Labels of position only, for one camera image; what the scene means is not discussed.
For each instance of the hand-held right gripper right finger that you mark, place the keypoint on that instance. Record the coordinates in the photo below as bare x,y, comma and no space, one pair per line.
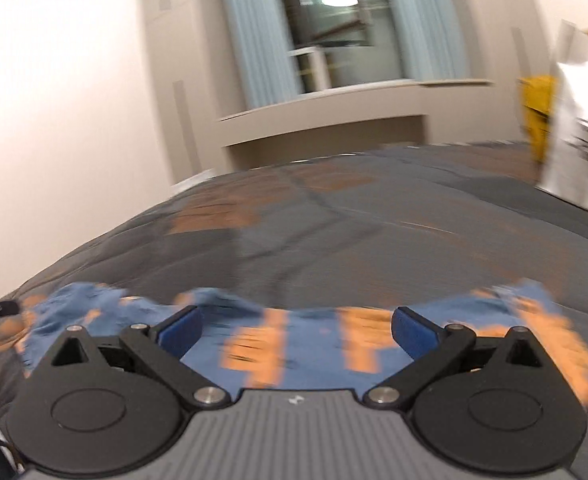
413,332

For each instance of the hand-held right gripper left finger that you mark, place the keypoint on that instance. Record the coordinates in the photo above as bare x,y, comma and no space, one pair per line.
181,331

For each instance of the blue pants with orange print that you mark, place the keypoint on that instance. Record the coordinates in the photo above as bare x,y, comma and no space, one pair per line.
314,355

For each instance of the grey and orange quilted bedspread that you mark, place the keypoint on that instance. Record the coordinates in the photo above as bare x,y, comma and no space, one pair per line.
334,220

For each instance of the beige built-in cabinet unit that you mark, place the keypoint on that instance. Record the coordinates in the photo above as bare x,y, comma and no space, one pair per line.
324,117

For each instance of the yellow shopping bag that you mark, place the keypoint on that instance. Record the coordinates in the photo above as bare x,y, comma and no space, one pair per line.
538,110

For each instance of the silver white woven bag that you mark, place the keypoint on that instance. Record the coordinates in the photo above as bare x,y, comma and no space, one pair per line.
581,125

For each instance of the light blue curtain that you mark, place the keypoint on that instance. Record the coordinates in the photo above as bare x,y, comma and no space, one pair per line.
423,15
254,35

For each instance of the window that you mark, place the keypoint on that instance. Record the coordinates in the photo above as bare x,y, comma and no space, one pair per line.
336,30

